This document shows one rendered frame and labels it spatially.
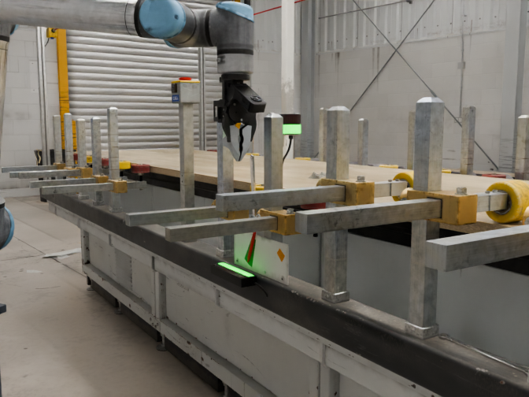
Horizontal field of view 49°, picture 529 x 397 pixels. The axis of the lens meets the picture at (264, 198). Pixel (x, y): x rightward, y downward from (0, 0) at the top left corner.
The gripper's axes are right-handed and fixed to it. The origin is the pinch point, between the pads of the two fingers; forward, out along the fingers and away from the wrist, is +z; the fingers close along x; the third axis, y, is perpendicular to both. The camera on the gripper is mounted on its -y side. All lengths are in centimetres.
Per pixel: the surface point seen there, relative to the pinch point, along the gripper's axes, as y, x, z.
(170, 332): 111, -28, 87
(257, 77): 825, -517, -91
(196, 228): -8.6, 16.3, 15.3
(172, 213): 16.4, 11.3, 15.7
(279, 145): -4.8, -8.5, -2.8
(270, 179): -4.4, -6.2, 5.8
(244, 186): 35.7, -22.4, 12.2
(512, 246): -84, 11, 6
